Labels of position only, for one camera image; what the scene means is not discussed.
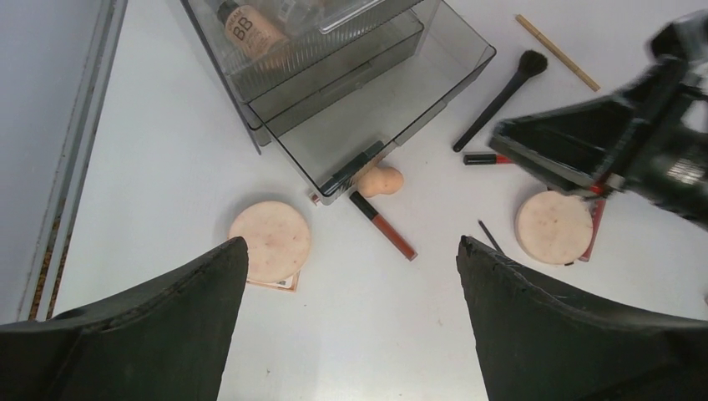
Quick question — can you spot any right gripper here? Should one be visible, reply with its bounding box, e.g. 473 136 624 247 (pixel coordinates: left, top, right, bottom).
488 11 707 227

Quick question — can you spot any black powder brush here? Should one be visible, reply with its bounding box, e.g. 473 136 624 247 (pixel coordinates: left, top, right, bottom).
453 50 548 153

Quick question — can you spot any beige puff on base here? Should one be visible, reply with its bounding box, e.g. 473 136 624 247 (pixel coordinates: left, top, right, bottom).
227 200 312 292

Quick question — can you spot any red lip gloss tube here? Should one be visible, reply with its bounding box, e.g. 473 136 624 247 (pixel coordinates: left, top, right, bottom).
579 199 606 262

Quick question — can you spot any red black lip pencil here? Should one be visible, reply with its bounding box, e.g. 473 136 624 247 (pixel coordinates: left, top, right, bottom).
463 153 513 165

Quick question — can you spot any round beige powder puff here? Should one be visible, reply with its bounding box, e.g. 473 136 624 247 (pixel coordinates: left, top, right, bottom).
514 190 594 265

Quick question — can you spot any black brow brush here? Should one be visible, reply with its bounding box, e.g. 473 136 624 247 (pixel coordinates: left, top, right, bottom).
478 220 504 255

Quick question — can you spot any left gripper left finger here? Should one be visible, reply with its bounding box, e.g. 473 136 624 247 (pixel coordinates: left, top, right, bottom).
1 237 248 400

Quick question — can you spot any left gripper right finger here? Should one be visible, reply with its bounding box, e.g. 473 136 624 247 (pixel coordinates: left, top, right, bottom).
456 236 707 400

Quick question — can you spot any orange lip gloss tube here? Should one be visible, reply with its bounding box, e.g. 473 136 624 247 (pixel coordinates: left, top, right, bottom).
349 191 417 261

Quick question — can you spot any clear acrylic organizer box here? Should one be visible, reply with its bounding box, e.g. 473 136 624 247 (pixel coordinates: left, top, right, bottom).
183 1 497 205

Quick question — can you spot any beige blender sponge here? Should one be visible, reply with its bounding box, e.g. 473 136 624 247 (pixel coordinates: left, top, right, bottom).
357 167 404 198

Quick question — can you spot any wooden stick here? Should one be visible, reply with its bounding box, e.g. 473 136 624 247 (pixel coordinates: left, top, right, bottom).
514 14 600 92

